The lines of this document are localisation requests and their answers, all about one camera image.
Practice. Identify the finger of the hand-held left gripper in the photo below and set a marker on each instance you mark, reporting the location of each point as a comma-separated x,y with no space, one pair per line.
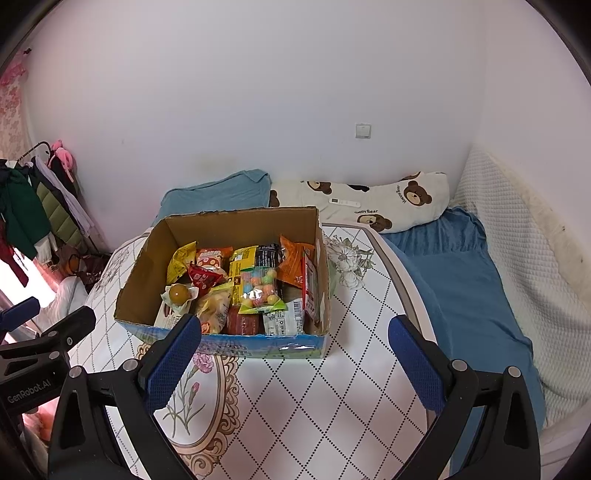
18,314
69,330

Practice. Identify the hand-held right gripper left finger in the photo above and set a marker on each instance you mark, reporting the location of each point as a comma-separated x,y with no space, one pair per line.
173,364

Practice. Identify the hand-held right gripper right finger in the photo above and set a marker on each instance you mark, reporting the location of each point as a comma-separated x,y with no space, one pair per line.
415,362

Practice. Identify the yellow cookie packet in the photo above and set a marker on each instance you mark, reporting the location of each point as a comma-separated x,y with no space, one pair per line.
214,308

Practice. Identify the cardboard box with blue print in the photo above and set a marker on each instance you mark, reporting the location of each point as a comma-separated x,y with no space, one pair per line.
231,226

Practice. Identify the white plastic bag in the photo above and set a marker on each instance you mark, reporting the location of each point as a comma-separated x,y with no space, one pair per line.
69,295

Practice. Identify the pink cloth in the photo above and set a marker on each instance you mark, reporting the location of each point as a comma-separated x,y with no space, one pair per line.
39,422

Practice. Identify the cream white snack packet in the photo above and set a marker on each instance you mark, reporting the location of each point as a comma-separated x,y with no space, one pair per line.
164,318

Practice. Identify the dark red garment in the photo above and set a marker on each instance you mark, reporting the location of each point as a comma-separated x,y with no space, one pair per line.
11,254

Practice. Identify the dark brown bag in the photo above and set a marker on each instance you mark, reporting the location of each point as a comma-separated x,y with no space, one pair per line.
87,270

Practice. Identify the egg yolk snack packet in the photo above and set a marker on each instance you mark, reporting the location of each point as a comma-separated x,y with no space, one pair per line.
178,293

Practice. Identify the dark red snack packet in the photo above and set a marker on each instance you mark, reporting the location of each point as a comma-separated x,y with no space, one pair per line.
242,323

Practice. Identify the red triangular snack packet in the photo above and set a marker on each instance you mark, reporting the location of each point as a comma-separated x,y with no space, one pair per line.
203,278

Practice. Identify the blue bed sheet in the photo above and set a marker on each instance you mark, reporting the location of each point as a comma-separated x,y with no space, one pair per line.
461,277

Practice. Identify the dark green jacket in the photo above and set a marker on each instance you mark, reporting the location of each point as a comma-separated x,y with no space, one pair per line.
23,207

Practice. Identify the olive puffer vest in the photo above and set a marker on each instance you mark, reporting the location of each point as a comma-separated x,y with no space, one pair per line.
57,212

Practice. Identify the colourful candy ball packet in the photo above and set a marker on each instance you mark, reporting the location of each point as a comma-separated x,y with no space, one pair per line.
258,290

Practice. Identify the orange red dotted packet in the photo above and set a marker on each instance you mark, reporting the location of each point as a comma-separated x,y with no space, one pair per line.
213,257

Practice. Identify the white barcode snack packet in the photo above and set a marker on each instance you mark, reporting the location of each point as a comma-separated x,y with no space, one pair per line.
281,321

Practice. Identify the yellow green snack packet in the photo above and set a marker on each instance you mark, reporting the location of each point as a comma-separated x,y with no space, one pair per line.
241,265

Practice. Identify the white garment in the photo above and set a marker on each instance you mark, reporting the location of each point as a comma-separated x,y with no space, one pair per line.
74,205

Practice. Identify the white checked floral tablecloth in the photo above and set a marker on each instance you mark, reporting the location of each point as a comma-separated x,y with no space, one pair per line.
300,415

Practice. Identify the red and white packet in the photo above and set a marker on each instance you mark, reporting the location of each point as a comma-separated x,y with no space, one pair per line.
310,290

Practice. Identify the black snack packet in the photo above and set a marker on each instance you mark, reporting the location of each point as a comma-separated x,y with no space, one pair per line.
268,255

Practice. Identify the orange snack packet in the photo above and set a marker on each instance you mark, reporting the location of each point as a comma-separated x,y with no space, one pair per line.
293,265

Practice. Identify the white quilted cover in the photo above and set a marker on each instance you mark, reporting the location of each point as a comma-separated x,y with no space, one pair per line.
508,230

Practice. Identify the bear print pillow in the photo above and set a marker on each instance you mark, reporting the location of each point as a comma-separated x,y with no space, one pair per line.
392,203

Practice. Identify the black clothes rack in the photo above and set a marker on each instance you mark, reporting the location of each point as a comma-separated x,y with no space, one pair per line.
39,145

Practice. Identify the teal blanket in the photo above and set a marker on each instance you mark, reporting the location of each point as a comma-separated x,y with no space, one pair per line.
207,196

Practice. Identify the white thermometer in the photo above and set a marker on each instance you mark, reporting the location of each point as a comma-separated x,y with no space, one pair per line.
344,203

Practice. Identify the pink floral curtain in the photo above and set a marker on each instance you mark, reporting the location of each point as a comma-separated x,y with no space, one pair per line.
11,106

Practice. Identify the white wall switch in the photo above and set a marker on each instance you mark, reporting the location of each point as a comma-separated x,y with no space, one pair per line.
363,130

